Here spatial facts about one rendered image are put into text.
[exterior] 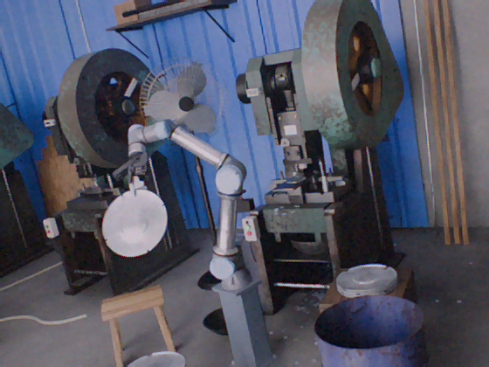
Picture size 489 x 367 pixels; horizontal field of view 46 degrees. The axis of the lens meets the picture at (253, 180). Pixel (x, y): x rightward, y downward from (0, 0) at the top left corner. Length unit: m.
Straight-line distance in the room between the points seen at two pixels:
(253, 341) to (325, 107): 1.21
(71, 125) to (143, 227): 1.60
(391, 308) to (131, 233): 1.12
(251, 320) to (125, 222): 0.84
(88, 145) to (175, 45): 1.59
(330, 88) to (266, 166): 2.16
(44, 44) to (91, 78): 2.29
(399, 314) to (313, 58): 1.24
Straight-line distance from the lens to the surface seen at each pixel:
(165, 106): 3.82
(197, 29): 4.99
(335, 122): 2.88
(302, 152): 3.30
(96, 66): 4.02
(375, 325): 2.55
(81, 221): 4.42
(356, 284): 2.82
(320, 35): 2.86
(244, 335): 2.93
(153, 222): 2.44
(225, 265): 2.66
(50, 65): 6.21
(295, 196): 3.29
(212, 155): 2.69
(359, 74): 3.10
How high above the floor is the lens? 1.57
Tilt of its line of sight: 13 degrees down
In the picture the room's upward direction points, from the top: 11 degrees counter-clockwise
